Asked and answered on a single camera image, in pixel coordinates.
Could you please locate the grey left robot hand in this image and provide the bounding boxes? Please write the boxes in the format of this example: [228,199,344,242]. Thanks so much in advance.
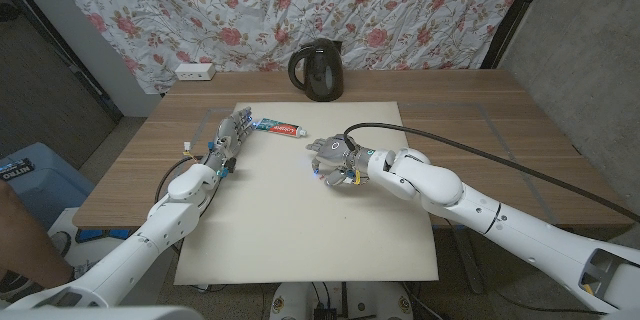
[202,108,256,171]

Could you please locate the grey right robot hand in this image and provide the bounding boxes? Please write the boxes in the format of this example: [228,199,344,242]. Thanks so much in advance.
[305,133,374,187]

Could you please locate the cream foam board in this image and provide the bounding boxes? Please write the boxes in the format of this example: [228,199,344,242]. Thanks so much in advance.
[173,101,440,286]

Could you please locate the Colgate toothpaste tube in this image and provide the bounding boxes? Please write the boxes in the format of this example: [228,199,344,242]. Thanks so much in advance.
[254,118,308,139]

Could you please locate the black electric kettle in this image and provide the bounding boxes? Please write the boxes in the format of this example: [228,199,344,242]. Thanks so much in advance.
[287,37,345,103]

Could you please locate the white power strip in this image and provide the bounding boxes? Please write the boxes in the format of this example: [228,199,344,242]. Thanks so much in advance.
[174,62,217,82]

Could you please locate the floral backdrop cloth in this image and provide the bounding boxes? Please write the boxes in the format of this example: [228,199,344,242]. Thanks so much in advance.
[32,0,536,95]

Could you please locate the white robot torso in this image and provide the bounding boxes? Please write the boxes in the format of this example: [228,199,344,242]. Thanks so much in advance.
[0,281,415,320]

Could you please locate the grey table leg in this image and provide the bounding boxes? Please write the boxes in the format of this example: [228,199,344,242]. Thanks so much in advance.
[452,227,486,295]

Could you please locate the white box with round dial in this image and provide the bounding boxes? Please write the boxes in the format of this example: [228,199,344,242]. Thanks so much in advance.
[47,207,109,274]

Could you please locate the blue plastic bin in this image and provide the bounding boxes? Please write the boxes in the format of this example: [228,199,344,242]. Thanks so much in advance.
[0,142,96,231]

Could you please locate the black backdrop stand pole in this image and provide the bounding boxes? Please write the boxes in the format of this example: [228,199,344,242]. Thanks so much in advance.
[480,0,554,70]

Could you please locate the black left wrist camera module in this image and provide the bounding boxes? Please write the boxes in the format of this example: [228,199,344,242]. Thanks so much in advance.
[217,157,237,179]

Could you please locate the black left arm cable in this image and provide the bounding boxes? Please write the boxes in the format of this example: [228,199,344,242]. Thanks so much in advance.
[154,155,221,216]

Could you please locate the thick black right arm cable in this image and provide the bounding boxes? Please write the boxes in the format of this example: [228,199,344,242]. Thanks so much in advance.
[342,122,640,224]

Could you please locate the black slanted floor rail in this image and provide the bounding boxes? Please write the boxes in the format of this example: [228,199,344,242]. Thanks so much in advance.
[0,0,124,122]

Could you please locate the thin black hanging cable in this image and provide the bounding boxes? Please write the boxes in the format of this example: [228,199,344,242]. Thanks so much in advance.
[462,229,609,314]

